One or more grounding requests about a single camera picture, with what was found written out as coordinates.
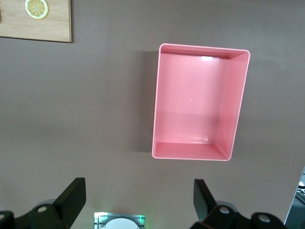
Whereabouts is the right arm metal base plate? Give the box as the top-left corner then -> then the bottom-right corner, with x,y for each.
93,211 -> 146,229

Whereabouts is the lemon slice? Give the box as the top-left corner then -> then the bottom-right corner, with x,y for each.
24,0 -> 49,20

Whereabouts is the wooden cutting board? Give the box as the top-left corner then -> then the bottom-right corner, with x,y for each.
0,0 -> 72,43

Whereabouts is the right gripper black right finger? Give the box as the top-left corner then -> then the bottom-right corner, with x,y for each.
193,178 -> 285,229

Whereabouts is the pink plastic bin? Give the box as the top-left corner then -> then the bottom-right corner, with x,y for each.
152,42 -> 251,162

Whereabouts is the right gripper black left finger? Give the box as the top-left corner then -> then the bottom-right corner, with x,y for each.
0,177 -> 86,229

